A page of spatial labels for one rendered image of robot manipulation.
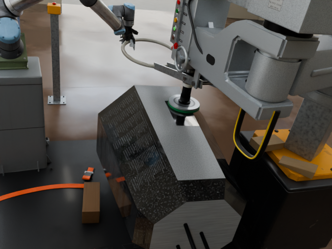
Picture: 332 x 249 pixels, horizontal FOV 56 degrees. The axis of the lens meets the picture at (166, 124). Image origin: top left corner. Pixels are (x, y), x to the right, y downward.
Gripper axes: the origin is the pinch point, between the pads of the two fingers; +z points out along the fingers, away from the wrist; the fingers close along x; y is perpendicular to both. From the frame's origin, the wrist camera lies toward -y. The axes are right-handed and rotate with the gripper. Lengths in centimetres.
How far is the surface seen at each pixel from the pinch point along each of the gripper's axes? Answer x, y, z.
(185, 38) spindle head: 80, 38, -45
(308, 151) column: 164, 8, 5
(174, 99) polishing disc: 77, 33, 1
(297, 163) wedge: 163, 22, 6
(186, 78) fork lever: 85, 37, -20
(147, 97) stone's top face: 61, 43, 3
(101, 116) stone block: 34, 60, 26
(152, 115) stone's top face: 80, 59, 1
